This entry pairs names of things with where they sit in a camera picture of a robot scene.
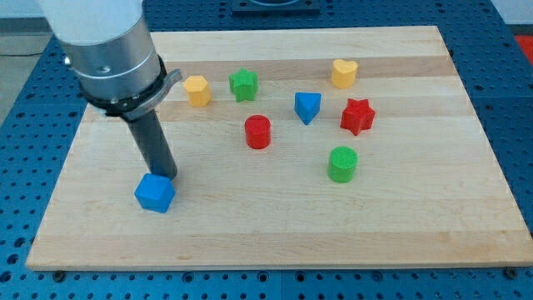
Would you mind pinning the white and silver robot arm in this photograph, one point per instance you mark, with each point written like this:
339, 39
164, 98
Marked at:
109, 47

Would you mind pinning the blue cube block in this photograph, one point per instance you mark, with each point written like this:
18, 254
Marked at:
155, 193

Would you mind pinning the red cylinder block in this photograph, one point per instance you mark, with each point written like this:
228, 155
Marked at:
258, 131

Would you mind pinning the blue triangle block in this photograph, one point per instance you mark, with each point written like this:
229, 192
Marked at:
307, 105

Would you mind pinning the green star block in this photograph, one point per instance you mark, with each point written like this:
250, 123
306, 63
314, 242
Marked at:
243, 85

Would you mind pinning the green cylinder block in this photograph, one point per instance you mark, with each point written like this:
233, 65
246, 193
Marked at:
342, 164

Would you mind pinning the light wooden board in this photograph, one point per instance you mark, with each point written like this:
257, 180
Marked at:
427, 191

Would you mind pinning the yellow hexagon block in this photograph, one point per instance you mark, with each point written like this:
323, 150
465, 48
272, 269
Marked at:
198, 91

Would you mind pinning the red star block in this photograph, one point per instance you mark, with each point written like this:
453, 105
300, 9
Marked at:
357, 116

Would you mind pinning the yellow heart block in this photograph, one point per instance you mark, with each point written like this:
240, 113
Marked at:
343, 73

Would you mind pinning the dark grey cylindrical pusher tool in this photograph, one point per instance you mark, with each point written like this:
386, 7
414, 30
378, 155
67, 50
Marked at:
152, 144

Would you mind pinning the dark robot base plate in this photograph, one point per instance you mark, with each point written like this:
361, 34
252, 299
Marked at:
259, 7

